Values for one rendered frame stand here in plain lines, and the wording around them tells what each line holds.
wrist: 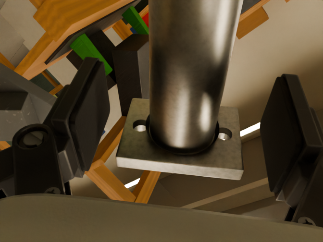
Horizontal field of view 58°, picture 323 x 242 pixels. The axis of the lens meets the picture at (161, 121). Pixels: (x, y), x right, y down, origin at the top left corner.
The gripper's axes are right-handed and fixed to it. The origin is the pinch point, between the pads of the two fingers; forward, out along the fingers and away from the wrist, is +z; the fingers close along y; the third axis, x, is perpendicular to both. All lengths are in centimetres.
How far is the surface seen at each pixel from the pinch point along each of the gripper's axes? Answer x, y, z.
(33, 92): -6.1, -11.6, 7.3
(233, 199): -473, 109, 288
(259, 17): -215, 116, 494
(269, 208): -259, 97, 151
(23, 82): -5.4, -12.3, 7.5
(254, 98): -404, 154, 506
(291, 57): -300, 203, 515
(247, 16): -213, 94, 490
